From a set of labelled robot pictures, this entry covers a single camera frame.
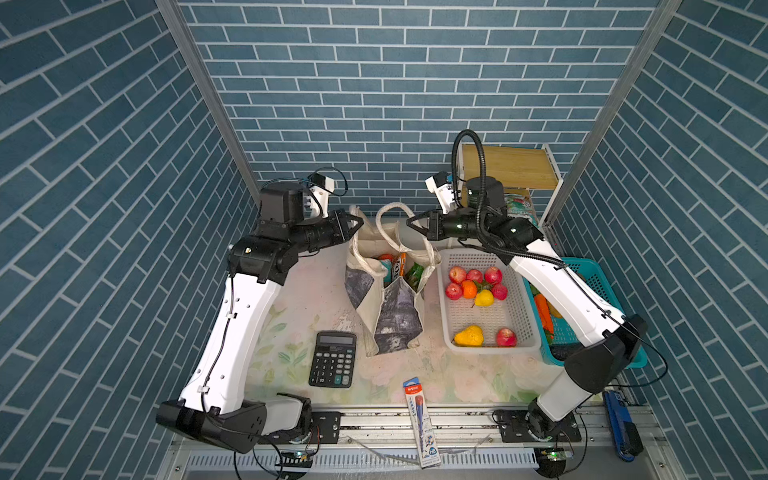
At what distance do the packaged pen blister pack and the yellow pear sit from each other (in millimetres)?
164

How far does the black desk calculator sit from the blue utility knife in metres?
0.69

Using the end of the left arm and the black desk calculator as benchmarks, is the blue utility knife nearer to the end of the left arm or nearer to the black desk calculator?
the black desk calculator

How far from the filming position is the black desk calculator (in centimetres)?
82

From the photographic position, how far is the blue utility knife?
0.69 m

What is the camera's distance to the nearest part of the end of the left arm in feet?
1.57
